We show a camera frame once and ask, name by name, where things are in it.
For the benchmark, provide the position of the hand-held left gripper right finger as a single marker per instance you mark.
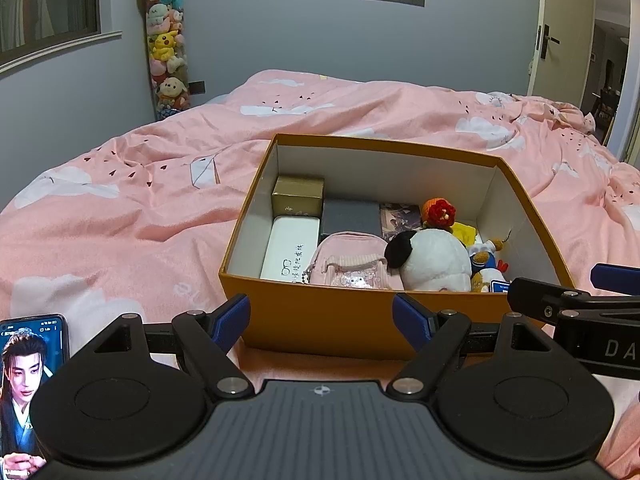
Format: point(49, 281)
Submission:
point(412, 320)

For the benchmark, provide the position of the gold box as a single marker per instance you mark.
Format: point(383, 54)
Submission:
point(297, 200)

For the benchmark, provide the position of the orange crocheted flower ball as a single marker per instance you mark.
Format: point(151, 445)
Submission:
point(437, 212)

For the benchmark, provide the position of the panda plush toy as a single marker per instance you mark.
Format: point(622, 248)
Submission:
point(435, 260)

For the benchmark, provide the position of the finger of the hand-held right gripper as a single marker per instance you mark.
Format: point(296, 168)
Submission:
point(535, 297)
point(617, 275)

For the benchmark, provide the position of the dark grey box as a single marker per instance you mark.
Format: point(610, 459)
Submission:
point(350, 217)

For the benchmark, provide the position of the pink pouch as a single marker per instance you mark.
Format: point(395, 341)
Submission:
point(345, 255)

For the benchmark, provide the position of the door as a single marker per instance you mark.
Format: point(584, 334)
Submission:
point(565, 10)

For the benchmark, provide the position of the pink cloud-print duvet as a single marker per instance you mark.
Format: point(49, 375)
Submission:
point(150, 210)

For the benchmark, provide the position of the orange cardboard box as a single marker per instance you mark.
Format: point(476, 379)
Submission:
point(320, 320)

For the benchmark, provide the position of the black wall socket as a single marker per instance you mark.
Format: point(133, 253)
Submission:
point(196, 87)

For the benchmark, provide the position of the blue and white tag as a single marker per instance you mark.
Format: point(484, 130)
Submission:
point(500, 286)

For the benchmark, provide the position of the clear column of plush toys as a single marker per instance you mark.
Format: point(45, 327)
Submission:
point(165, 45)

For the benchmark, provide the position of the duck plush toy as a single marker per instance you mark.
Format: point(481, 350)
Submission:
point(482, 255)

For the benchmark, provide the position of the illustrated card box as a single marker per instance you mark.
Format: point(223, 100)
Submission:
point(397, 217)

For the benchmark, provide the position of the window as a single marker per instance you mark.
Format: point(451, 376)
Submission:
point(45, 0)

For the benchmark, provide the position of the white glasses case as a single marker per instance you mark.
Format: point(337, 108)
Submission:
point(287, 250)

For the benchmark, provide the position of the smartphone with lit screen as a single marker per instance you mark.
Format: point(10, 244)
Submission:
point(25, 385)

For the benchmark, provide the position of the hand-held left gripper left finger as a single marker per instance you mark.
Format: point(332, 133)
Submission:
point(232, 317)

